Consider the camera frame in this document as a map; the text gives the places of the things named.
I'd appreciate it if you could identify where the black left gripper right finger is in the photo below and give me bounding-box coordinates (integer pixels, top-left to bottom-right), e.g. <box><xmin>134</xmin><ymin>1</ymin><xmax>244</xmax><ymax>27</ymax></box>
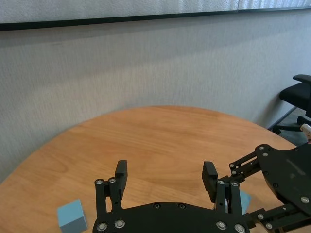
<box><xmin>202</xmin><ymin>161</ymin><xmax>243</xmax><ymax>216</ymax></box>

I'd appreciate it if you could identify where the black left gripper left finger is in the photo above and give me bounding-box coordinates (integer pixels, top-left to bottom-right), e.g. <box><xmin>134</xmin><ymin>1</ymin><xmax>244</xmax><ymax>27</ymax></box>
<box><xmin>94</xmin><ymin>160</ymin><xmax>129</xmax><ymax>216</ymax></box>

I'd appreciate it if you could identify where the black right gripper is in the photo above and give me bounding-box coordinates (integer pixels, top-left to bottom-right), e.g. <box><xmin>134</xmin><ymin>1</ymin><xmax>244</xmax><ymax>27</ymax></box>
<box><xmin>218</xmin><ymin>143</ymin><xmax>311</xmax><ymax>231</ymax></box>

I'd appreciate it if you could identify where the blue cube block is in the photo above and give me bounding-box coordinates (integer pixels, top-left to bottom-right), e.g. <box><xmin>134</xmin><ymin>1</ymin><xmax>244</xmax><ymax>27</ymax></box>
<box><xmin>57</xmin><ymin>199</ymin><xmax>88</xmax><ymax>233</ymax></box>
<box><xmin>239</xmin><ymin>191</ymin><xmax>253</xmax><ymax>216</ymax></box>

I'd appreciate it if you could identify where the black office chair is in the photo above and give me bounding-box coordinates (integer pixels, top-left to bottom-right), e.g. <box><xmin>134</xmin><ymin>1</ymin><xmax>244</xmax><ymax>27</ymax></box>
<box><xmin>272</xmin><ymin>74</ymin><xmax>311</xmax><ymax>135</ymax></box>

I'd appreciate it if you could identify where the black wall trim strip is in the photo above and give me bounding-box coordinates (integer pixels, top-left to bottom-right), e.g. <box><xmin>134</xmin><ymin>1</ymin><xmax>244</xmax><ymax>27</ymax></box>
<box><xmin>0</xmin><ymin>6</ymin><xmax>311</xmax><ymax>32</ymax></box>

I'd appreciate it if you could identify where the white wall panel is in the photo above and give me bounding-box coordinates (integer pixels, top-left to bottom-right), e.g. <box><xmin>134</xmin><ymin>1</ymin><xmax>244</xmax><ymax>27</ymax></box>
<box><xmin>0</xmin><ymin>0</ymin><xmax>311</xmax><ymax>25</ymax></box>

